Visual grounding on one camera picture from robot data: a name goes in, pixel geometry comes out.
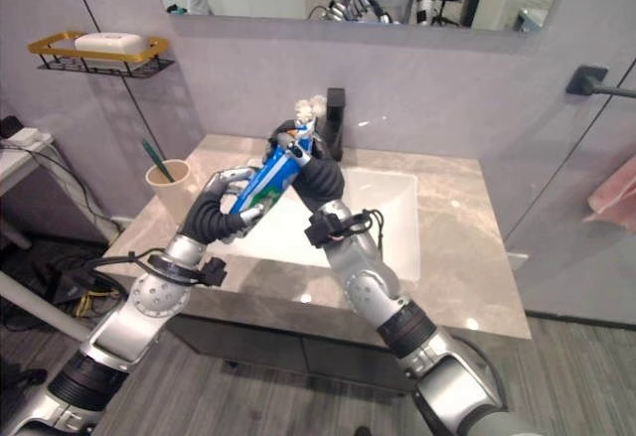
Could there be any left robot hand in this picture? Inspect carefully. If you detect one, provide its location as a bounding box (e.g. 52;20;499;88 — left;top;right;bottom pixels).
178;166;265;247

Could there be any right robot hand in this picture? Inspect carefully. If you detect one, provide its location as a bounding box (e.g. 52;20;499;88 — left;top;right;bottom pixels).
267;117;346;218

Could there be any blue toothpaste tube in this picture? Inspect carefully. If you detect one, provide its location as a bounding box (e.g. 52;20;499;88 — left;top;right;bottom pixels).
233;121;315;218

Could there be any beige paper cup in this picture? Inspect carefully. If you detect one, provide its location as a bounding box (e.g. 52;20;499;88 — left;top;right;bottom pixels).
144;158;192;218

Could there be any white sink basin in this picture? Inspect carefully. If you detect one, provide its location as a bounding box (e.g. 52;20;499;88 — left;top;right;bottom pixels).
233;163;422;284

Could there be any black towel bar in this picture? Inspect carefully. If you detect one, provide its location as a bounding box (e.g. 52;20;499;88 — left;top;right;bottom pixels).
564;64;636;100

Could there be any pink towel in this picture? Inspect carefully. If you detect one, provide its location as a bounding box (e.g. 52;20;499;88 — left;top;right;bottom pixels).
581;153;636;236

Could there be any black faucet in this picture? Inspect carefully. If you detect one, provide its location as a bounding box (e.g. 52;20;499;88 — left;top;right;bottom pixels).
317;86;347;162

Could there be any green toothbrush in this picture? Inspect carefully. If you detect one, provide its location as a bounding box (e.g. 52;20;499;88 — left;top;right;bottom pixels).
141;138;175;184

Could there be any white fluffy puff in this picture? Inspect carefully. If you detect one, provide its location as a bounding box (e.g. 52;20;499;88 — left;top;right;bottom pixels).
293;96;328;123

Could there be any grey marble vanity counter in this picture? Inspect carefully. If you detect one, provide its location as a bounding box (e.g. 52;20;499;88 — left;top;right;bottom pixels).
101;132;533;342

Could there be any dark vanity cabinet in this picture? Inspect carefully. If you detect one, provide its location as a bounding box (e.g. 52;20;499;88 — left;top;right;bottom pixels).
166;314;423;398

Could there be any black floor bag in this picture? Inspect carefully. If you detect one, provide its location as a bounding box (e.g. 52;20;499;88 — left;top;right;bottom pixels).
0;241;128;331

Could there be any white pole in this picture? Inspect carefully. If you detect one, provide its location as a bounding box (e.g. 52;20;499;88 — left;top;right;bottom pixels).
0;270;91;343

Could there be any white side table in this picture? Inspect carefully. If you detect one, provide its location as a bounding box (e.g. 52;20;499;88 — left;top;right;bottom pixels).
0;130;56;200

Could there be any white power adapter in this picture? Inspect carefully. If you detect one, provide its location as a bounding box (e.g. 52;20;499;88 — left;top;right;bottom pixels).
1;127;42;147

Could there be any white soap box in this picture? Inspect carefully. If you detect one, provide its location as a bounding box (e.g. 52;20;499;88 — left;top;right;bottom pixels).
74;32;142;54

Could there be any black cable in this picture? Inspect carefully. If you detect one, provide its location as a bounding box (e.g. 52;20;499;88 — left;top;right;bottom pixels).
27;147;123;233

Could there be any yellow cable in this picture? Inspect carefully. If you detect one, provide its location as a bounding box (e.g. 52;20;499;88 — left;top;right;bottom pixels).
73;290;110;319

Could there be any gold and black wall shelf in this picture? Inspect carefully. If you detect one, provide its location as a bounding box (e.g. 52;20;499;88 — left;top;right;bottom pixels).
27;31;176;78

